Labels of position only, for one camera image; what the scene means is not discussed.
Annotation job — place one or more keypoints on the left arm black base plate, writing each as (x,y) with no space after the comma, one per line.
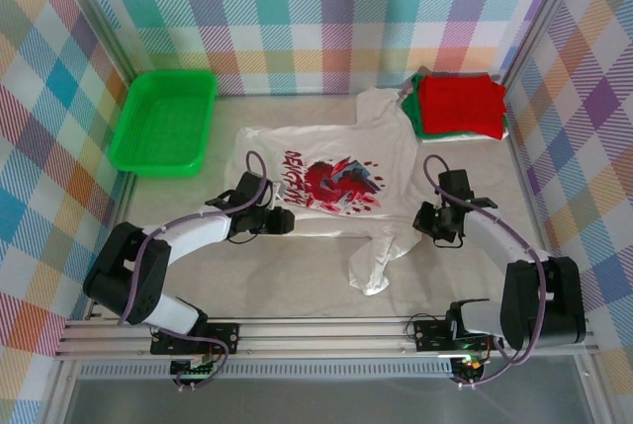
(225,337)

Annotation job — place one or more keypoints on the green plastic basket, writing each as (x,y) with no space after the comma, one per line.
(163,122)

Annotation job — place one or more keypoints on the folded red t-shirt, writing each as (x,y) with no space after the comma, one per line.
(460,103)

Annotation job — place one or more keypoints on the white t-shirt with red print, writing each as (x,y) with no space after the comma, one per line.
(346,147)

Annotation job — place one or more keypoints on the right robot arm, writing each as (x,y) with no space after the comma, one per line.
(544,305)

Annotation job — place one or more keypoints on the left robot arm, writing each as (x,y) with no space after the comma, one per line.
(128,276)

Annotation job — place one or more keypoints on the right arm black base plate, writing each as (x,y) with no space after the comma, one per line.
(430,335)

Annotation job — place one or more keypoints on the aluminium side rail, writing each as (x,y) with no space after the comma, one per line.
(524,167)
(123,196)

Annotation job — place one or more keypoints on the grey metal panel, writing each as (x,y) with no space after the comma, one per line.
(321,404)

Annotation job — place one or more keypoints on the aluminium mounting rail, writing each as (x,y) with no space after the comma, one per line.
(321,340)

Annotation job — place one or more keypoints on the aluminium frame post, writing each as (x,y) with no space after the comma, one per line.
(544,14)
(96,14)

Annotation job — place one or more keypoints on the folded white t-shirt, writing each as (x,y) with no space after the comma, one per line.
(475,139)

